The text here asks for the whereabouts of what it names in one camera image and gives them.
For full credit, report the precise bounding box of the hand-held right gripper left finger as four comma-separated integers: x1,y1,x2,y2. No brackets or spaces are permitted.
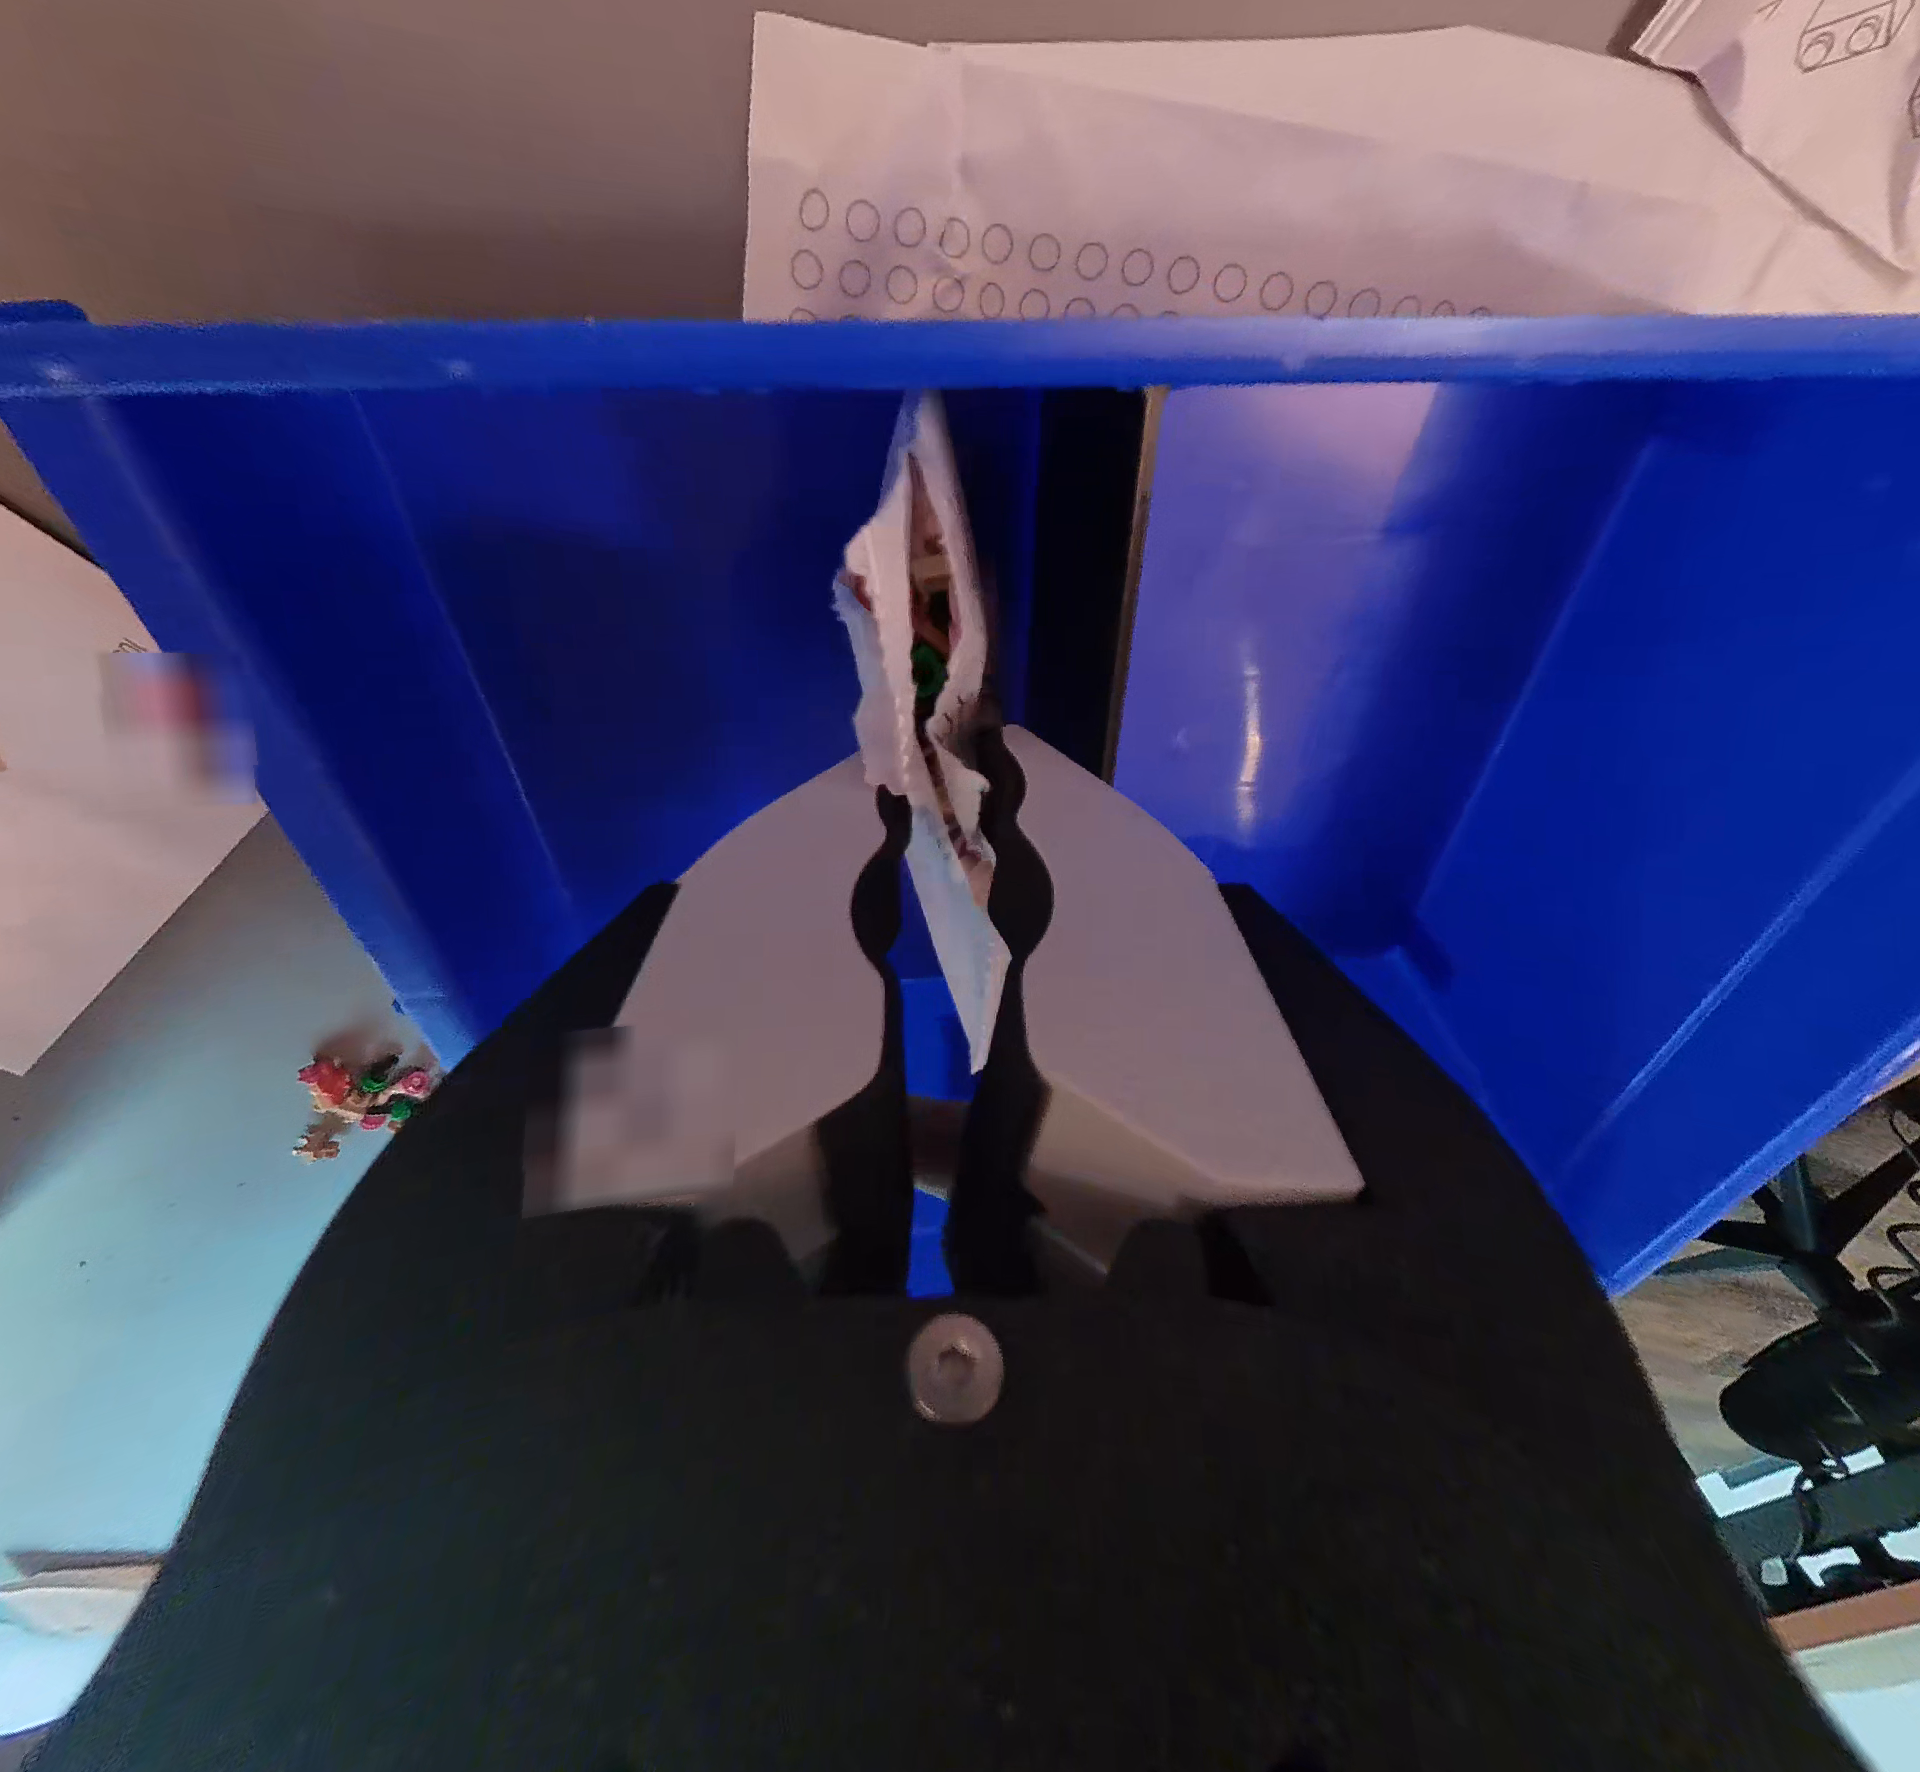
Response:
623,752,919,1297

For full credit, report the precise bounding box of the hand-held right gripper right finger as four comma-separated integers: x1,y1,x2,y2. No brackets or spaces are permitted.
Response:
943,723,1369,1294

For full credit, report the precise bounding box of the white paper bag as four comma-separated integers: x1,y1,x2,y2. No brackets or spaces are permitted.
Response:
832,391,1015,1076

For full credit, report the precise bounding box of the blue plastic bin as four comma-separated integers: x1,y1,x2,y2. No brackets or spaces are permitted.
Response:
0,298,1920,1302

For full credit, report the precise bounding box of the grey desk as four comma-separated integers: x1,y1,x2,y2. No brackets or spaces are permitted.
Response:
0,0,1750,1564

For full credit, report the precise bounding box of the pile of mixed small bricks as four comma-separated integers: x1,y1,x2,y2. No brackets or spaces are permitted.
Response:
292,1048,440,1161

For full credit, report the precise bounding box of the orchid picture instruction booklet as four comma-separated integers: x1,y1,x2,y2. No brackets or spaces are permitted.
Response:
0,495,272,1071

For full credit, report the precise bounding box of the group of black office chairs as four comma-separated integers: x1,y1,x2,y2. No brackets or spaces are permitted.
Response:
1694,1141,1920,1615

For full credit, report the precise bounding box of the crumpled white paper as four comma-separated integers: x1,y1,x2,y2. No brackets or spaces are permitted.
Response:
743,7,1901,322

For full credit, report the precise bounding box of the white paper with brick drawing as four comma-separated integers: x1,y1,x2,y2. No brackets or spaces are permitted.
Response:
1632,0,1920,278

